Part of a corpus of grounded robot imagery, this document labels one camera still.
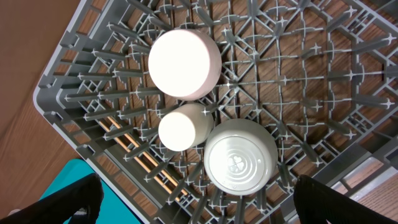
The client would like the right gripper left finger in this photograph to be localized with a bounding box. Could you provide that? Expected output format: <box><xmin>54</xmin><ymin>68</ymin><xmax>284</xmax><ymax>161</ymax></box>
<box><xmin>1</xmin><ymin>174</ymin><xmax>104</xmax><ymax>223</ymax></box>

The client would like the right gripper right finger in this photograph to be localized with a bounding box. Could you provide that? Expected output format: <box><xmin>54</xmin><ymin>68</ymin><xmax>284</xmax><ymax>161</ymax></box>
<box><xmin>294</xmin><ymin>175</ymin><xmax>397</xmax><ymax>224</ymax></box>

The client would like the wooden chopstick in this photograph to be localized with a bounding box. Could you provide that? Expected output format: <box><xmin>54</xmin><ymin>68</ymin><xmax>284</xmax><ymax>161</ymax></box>
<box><xmin>108</xmin><ymin>116</ymin><xmax>188</xmax><ymax>196</ymax></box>
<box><xmin>99</xmin><ymin>121</ymin><xmax>183</xmax><ymax>202</ymax></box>

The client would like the grey bowl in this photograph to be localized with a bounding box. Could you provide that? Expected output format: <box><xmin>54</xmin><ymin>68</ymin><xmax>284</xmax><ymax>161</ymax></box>
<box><xmin>203</xmin><ymin>119</ymin><xmax>278</xmax><ymax>195</ymax></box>

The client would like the grey dishwasher rack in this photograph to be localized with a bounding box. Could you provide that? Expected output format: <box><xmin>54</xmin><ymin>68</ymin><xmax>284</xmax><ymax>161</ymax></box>
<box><xmin>33</xmin><ymin>0</ymin><xmax>397</xmax><ymax>223</ymax></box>

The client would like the white cup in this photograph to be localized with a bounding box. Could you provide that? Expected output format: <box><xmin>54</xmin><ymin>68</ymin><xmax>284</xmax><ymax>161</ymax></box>
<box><xmin>158</xmin><ymin>103</ymin><xmax>214</xmax><ymax>152</ymax></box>

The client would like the teal serving tray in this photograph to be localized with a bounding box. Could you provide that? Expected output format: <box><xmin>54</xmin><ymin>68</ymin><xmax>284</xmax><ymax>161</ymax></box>
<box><xmin>40</xmin><ymin>159</ymin><xmax>141</xmax><ymax>224</ymax></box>

